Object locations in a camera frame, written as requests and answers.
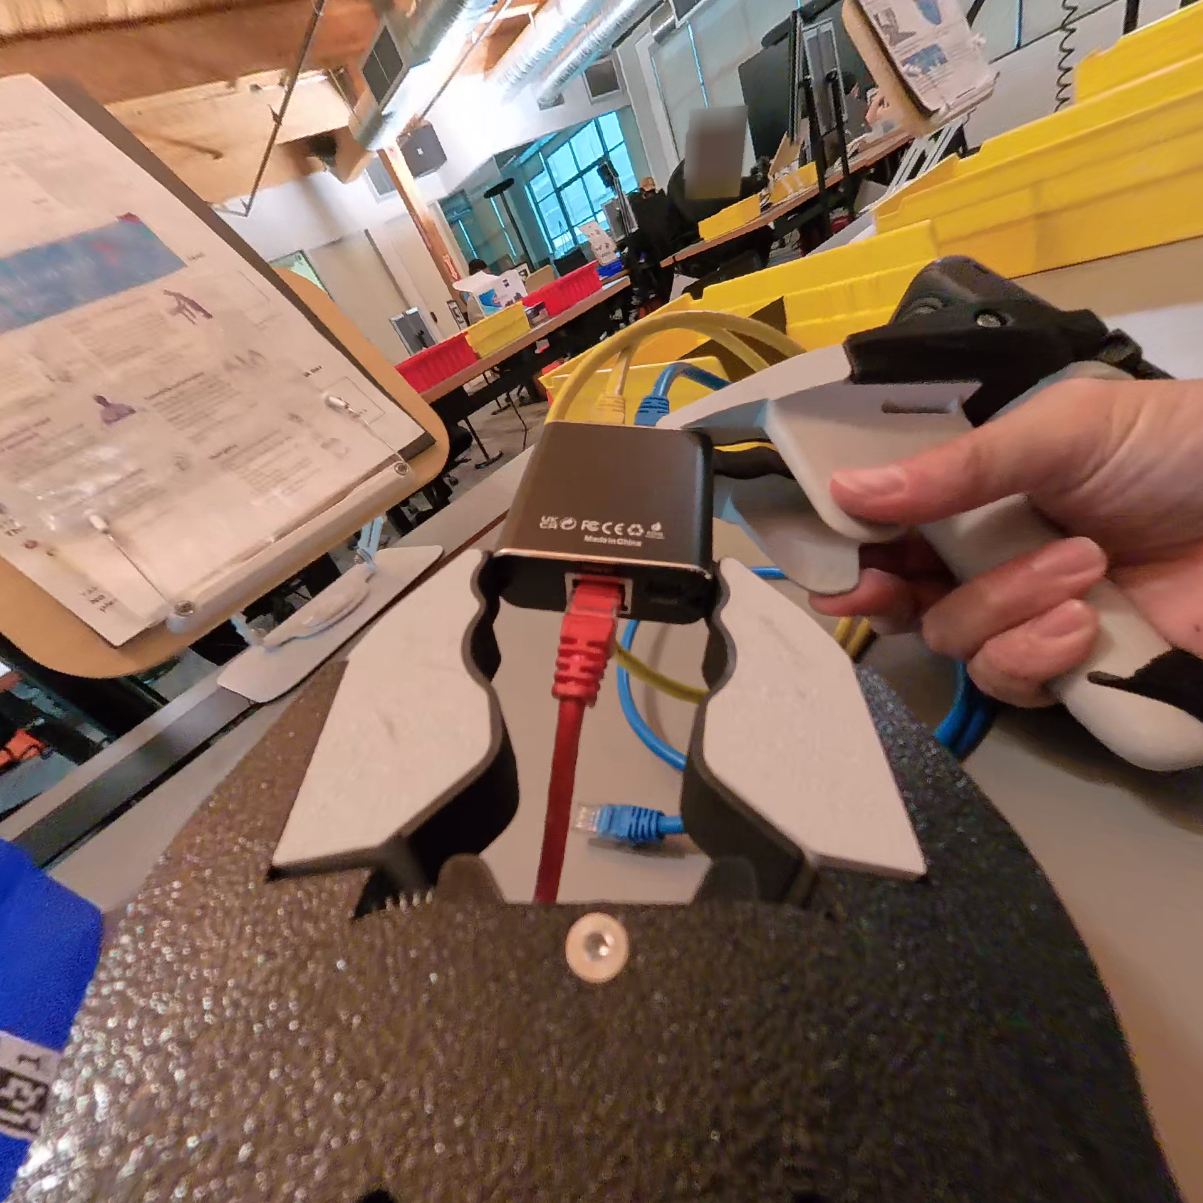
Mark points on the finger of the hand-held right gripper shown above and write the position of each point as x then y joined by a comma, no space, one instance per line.
808,394
799,550

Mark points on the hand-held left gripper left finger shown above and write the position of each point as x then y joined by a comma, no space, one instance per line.
394,743

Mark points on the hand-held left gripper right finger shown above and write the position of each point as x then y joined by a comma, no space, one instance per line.
808,743

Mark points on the black network adapter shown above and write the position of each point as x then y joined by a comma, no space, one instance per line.
602,488

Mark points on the blue plastic bin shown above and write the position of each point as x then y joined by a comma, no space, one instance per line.
37,939

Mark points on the grey desk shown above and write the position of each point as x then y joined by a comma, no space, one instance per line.
1080,893

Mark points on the person's right hand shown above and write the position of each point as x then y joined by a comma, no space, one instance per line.
1109,469

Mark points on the red plastic bin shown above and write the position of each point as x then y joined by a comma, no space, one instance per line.
562,286
434,361

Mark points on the wooden document stand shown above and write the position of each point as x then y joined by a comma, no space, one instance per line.
413,461
926,56

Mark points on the black monitor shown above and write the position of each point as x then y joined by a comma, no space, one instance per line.
766,103

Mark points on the white printed carton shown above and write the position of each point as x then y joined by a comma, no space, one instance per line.
498,293

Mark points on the printed instruction sheet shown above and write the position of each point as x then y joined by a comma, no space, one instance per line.
188,394

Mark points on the ceiling air vent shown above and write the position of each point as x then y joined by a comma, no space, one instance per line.
384,60

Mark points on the black wall speaker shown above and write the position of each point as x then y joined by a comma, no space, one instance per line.
423,151

